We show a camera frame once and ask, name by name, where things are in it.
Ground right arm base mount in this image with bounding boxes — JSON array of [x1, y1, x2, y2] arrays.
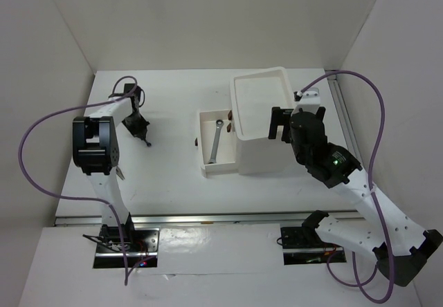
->
[[276, 226, 346, 266]]

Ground purple cable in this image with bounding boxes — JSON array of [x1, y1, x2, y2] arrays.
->
[[17, 75, 146, 286], [295, 69, 394, 304]]

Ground yellow black pliers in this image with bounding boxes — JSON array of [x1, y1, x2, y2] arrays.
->
[[116, 166, 125, 180]]

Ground right side aluminium rail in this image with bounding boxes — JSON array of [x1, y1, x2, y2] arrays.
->
[[327, 75, 363, 163]]

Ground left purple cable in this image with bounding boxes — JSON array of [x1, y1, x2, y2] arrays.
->
[[17, 75, 146, 286]]

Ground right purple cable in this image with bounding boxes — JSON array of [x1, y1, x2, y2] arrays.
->
[[295, 69, 394, 304]]

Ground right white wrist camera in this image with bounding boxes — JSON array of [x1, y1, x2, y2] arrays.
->
[[294, 87, 320, 113]]

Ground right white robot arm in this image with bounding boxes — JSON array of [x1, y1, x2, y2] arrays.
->
[[268, 106, 442, 287]]

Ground aluminium rail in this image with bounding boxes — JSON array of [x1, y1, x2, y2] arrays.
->
[[327, 75, 363, 163], [53, 211, 361, 227]]

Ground front aluminium rail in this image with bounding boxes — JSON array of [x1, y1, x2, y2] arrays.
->
[[53, 211, 361, 227]]

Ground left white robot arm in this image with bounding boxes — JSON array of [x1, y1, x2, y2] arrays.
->
[[72, 83, 151, 251]]

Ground long silver ratchet wrench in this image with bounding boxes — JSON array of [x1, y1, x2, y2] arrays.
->
[[208, 120, 224, 164]]

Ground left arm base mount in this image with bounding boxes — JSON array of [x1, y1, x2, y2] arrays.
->
[[82, 228, 160, 269]]

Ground white drawer cabinet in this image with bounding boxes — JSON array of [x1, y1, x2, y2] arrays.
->
[[230, 67, 294, 175]]

